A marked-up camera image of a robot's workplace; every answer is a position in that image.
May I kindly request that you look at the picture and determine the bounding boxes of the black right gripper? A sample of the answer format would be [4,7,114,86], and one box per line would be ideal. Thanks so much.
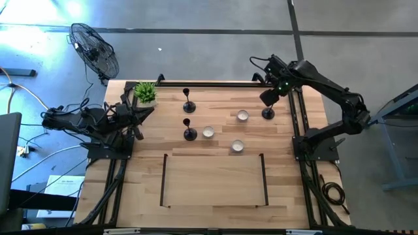
[260,54,285,108]

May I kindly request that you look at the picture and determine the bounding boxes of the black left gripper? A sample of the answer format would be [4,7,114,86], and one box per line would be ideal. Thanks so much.
[114,101,155,142]

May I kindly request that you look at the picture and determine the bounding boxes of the black metal candlestick holder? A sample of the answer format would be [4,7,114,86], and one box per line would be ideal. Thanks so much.
[182,117,198,142]
[182,87,197,114]
[261,104,276,120]

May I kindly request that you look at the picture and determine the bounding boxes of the green plant in white pot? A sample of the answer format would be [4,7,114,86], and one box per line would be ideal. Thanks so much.
[133,81,158,108]

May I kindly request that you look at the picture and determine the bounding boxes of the black floor fan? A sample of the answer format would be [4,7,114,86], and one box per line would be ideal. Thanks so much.
[67,22,120,86]

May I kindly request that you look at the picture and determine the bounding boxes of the wooden riser shelf black legs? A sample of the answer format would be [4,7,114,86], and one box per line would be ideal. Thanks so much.
[159,152,270,209]

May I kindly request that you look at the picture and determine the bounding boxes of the white paper sheet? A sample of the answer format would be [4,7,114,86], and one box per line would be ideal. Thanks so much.
[36,175,86,219]

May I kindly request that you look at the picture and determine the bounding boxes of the white label strip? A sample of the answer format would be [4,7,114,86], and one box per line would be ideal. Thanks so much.
[285,229,323,235]
[103,228,142,235]

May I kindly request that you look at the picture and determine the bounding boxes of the white power adapter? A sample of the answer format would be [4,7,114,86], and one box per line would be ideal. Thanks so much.
[16,145,32,158]

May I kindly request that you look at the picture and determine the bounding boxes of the black side shelf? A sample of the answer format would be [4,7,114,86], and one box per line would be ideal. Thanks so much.
[8,188,78,212]

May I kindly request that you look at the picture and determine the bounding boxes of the black floor bar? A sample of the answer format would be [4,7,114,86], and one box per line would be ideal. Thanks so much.
[0,67,37,78]

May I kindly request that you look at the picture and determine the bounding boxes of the dark grey monitor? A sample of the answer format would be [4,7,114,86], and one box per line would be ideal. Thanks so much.
[0,112,22,216]

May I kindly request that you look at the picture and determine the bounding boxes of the yellow object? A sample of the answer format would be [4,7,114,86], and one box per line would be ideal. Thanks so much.
[21,223,47,231]

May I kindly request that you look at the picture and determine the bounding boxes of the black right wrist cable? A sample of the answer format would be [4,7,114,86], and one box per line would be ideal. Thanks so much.
[249,55,272,74]

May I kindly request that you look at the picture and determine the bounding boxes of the black aluminium table frame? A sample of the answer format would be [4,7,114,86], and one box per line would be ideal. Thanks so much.
[74,80,353,229]

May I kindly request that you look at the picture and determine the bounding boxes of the white floor cable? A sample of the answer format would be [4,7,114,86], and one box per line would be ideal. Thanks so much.
[11,145,82,183]

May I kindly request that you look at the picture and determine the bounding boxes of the black coiled cable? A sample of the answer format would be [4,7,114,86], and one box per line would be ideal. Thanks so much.
[319,174,351,215]

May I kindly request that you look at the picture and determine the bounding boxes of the beige floor cable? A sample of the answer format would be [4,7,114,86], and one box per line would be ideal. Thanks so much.
[0,67,50,112]

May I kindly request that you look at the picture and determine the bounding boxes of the grey metal cart frame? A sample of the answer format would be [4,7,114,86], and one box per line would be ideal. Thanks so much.
[360,83,418,192]

